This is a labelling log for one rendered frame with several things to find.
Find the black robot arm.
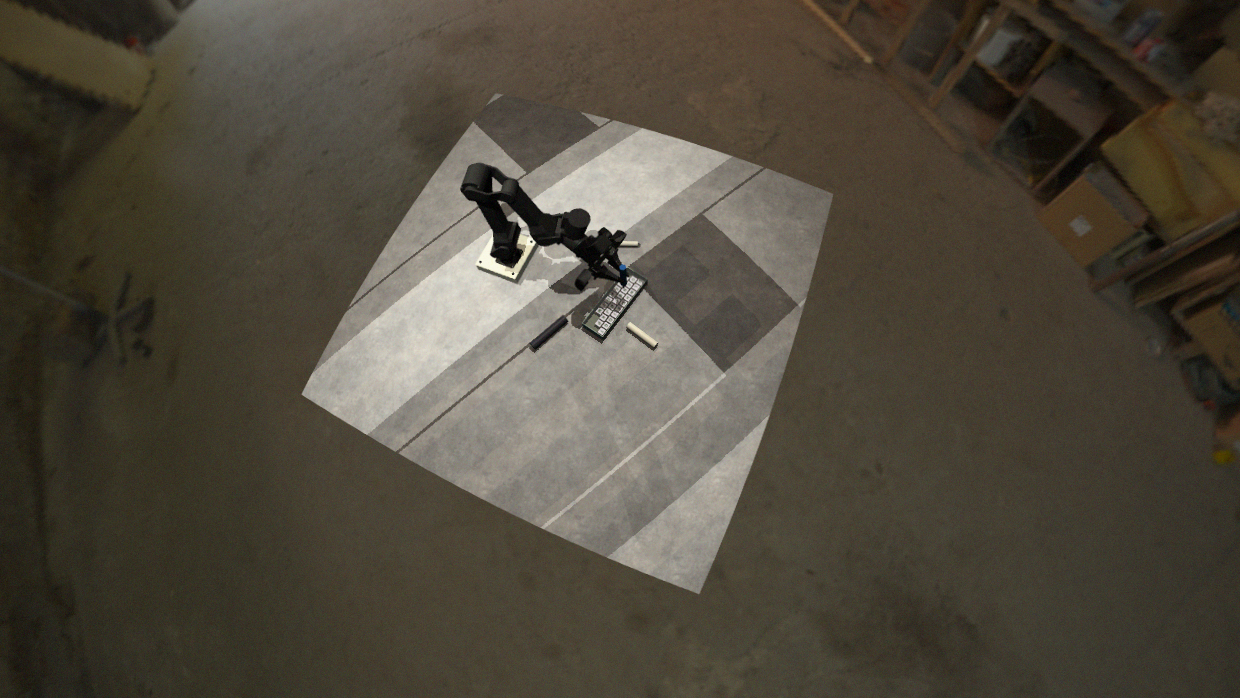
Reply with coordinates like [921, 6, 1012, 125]
[460, 162, 613, 268]

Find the black cylinder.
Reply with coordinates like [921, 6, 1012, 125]
[529, 315, 568, 350]

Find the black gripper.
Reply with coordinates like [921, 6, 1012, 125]
[573, 231, 627, 291]

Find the black keyboard with white keys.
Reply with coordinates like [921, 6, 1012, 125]
[582, 267, 649, 341]

